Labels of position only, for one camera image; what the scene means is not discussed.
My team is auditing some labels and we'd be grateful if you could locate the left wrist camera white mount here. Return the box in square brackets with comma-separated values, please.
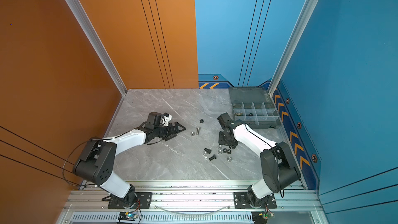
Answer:
[147, 112, 172, 129]

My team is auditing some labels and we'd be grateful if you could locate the aluminium front rail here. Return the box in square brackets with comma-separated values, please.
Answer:
[58, 180, 328, 224]

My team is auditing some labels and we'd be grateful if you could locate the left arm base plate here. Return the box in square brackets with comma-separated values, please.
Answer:
[103, 192, 152, 210]

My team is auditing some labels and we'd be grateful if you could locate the grey plastic organizer box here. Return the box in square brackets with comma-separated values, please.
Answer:
[229, 87, 281, 129]

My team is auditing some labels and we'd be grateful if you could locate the green circuit board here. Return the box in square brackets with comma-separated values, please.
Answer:
[118, 212, 138, 223]

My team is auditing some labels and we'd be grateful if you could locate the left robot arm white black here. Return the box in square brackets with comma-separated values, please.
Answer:
[73, 122, 186, 208]

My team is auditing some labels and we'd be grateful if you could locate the black bolt lower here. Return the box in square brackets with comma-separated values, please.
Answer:
[209, 155, 217, 161]

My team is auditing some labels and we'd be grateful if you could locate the right aluminium frame post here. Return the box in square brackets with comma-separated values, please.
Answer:
[267, 0, 319, 96]

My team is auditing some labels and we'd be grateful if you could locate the black double nut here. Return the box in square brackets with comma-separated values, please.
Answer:
[222, 148, 232, 154]

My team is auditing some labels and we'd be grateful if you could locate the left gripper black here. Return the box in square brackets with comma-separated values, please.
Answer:
[154, 122, 186, 141]

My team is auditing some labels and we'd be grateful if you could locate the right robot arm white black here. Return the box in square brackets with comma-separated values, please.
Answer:
[217, 113, 301, 208]

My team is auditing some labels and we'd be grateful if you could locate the left aluminium frame post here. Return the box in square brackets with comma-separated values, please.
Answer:
[65, 0, 127, 96]

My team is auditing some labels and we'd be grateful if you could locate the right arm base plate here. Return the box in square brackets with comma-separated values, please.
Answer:
[233, 191, 277, 209]

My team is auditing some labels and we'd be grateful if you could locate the aluminium frame post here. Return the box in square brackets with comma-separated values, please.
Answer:
[65, 0, 127, 96]
[267, 0, 319, 96]

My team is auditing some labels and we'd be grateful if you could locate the right circuit board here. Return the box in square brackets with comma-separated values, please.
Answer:
[251, 212, 275, 224]

